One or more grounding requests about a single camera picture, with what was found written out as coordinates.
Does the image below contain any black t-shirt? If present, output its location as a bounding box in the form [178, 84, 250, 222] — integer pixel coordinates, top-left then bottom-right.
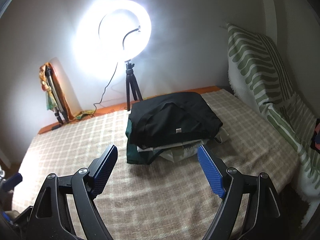
[129, 92, 223, 149]

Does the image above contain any dark green folded garment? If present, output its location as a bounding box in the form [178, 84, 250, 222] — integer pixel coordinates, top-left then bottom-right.
[125, 119, 163, 165]

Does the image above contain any white folded garment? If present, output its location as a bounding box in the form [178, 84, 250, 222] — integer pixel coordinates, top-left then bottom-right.
[136, 127, 229, 163]

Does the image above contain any checkered beige bed blanket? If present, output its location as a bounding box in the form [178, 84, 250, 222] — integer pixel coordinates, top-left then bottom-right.
[12, 89, 299, 239]

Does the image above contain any orange patterned hanging cloth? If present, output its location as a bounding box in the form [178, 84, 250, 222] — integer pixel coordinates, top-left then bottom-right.
[46, 62, 74, 122]

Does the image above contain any black power adapter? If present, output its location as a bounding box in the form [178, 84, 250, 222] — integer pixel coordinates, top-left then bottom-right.
[50, 124, 62, 131]

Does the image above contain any orange patterned bed sheet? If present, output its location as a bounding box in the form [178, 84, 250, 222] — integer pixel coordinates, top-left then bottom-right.
[38, 86, 221, 134]

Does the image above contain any colourful floral scarf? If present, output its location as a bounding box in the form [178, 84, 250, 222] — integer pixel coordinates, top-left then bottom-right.
[39, 64, 57, 111]

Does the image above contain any small black light tripod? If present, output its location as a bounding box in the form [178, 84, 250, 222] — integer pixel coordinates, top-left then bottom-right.
[125, 60, 143, 111]

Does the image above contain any green striped white pillow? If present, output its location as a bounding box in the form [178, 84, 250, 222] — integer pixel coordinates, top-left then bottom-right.
[226, 23, 319, 200]

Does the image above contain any silver camera tripod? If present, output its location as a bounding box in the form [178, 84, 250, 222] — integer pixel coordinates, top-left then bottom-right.
[45, 67, 69, 125]

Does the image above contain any black power cable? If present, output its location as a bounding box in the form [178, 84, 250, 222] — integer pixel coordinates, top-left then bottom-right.
[69, 60, 119, 123]

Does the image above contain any white ring light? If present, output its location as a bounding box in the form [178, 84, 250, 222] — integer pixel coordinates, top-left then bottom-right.
[71, 0, 152, 82]

